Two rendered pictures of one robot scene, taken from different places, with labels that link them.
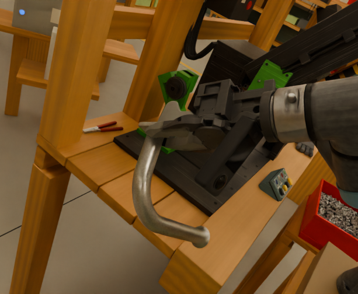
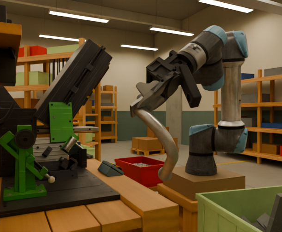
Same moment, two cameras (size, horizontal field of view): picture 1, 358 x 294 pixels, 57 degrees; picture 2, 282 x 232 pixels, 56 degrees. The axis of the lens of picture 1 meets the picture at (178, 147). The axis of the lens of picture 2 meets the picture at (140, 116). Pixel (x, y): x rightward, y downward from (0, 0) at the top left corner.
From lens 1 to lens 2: 0.62 m
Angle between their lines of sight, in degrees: 54
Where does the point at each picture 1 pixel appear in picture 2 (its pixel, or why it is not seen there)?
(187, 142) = (157, 100)
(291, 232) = not seen: hidden behind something
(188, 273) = (158, 220)
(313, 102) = (202, 44)
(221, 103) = (168, 66)
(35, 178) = not seen: outside the picture
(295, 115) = (201, 52)
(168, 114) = (145, 88)
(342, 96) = (209, 37)
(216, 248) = (149, 200)
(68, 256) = not seen: outside the picture
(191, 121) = (169, 77)
